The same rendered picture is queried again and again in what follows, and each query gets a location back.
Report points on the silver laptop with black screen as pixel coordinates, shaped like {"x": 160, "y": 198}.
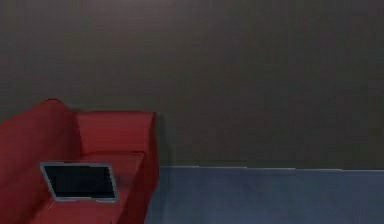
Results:
{"x": 80, "y": 181}

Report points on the red sofa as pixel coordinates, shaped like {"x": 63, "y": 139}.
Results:
{"x": 113, "y": 133}

